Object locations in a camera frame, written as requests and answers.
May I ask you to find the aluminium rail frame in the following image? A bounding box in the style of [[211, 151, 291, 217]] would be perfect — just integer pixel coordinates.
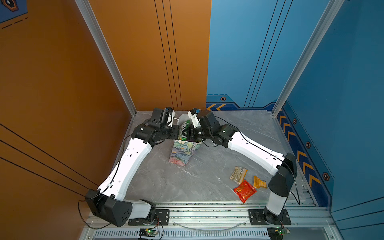
[[80, 201, 343, 240]]

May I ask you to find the circuit board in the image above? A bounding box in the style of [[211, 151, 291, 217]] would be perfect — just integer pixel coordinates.
[[138, 229, 159, 240], [267, 228, 291, 240]]

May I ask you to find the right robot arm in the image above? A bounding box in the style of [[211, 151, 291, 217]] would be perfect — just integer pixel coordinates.
[[177, 109, 298, 225]]

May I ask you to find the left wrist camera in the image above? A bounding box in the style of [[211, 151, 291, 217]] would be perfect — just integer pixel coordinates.
[[149, 107, 175, 129]]

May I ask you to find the green yellow Fox's candy bag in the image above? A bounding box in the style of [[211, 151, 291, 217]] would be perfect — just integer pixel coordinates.
[[179, 120, 191, 141]]

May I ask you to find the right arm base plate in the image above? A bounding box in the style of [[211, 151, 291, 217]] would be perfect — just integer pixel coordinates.
[[248, 209, 292, 226]]

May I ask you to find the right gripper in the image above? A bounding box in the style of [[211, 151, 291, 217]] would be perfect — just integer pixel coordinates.
[[180, 125, 213, 141]]

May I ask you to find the floral white paper bag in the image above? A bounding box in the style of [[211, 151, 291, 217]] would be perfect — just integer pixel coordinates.
[[169, 114, 202, 167]]

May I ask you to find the beige clear snack packet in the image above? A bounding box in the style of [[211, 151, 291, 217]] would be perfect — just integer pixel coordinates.
[[230, 166, 248, 185]]

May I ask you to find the red snack packet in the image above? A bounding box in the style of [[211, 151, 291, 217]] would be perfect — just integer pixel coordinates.
[[234, 180, 257, 203]]

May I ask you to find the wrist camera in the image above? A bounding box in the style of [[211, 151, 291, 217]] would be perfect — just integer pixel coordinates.
[[197, 110, 221, 132], [149, 107, 175, 129]]

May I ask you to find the left circuit board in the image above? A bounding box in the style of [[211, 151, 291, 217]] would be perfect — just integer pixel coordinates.
[[138, 229, 159, 240]]

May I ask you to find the right circuit board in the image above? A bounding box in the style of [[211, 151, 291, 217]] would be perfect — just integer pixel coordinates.
[[267, 228, 291, 240]]

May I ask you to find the small orange snack packet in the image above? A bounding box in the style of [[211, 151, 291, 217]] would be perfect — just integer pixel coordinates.
[[253, 176, 268, 189]]

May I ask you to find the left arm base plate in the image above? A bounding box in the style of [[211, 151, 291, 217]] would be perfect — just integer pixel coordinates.
[[128, 209, 170, 226]]

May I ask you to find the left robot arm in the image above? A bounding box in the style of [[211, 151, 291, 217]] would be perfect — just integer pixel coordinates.
[[85, 124, 179, 227]]

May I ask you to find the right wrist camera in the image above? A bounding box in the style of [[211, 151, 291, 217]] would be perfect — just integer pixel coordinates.
[[197, 110, 221, 132]]

